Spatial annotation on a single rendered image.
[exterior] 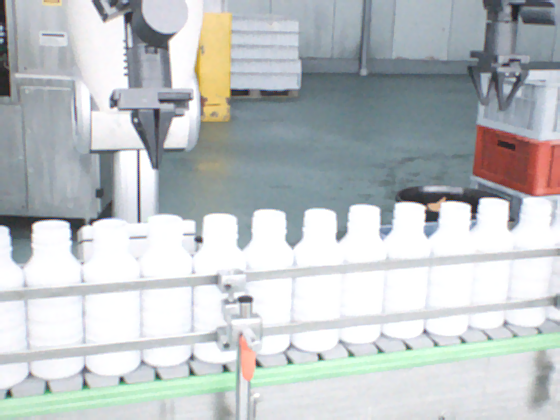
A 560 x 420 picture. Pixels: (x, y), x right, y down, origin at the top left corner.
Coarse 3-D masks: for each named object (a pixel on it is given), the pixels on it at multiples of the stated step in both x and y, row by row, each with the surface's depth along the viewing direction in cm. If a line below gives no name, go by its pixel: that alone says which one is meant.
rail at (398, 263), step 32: (192, 256) 94; (448, 256) 97; (480, 256) 99; (512, 256) 101; (544, 256) 103; (32, 288) 81; (64, 288) 82; (96, 288) 83; (128, 288) 85; (160, 288) 86; (320, 320) 94; (352, 320) 95; (384, 320) 97; (0, 352) 82; (32, 352) 83; (64, 352) 84; (96, 352) 85
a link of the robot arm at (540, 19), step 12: (492, 0) 138; (516, 0) 139; (528, 0) 138; (540, 0) 137; (552, 0) 137; (528, 12) 140; (540, 12) 139; (552, 12) 138; (540, 24) 141; (552, 24) 140
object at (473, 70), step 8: (504, 64) 148; (512, 64) 146; (472, 72) 150; (480, 72) 150; (488, 72) 151; (472, 80) 151; (480, 88) 151; (488, 88) 152; (480, 96) 151; (488, 96) 152; (488, 104) 152
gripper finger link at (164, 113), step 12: (120, 96) 102; (132, 96) 102; (144, 96) 102; (156, 96) 103; (120, 108) 102; (132, 108) 102; (144, 108) 103; (156, 108) 103; (168, 108) 103; (156, 120) 106; (168, 120) 104; (156, 132) 108; (156, 144) 107; (156, 156) 106; (156, 168) 106
